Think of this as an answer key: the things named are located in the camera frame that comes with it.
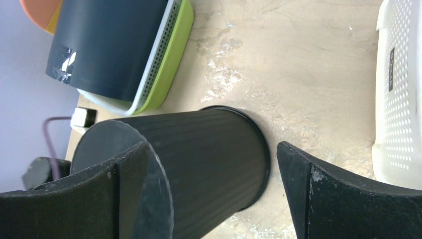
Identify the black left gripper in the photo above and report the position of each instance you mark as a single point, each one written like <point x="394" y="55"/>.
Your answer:
<point x="100" y="202"/>

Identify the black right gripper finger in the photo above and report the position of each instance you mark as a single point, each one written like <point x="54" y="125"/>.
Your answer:
<point x="329" y="202"/>

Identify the cream perforated plastic basket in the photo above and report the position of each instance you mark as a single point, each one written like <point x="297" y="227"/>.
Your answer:
<point x="397" y="150"/>

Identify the large black plastic bin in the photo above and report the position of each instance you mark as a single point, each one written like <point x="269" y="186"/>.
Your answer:
<point x="204" y="166"/>

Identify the dark blue bin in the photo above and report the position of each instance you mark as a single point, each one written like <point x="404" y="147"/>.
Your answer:
<point x="102" y="46"/>

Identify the green and white tray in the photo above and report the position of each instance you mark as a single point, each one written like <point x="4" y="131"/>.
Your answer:
<point x="162" y="64"/>

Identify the white drum with coloured drawers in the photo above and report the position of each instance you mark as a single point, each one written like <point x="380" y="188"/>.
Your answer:
<point x="44" y="13"/>

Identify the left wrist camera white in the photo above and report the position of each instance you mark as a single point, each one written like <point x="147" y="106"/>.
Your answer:
<point x="82" y="119"/>

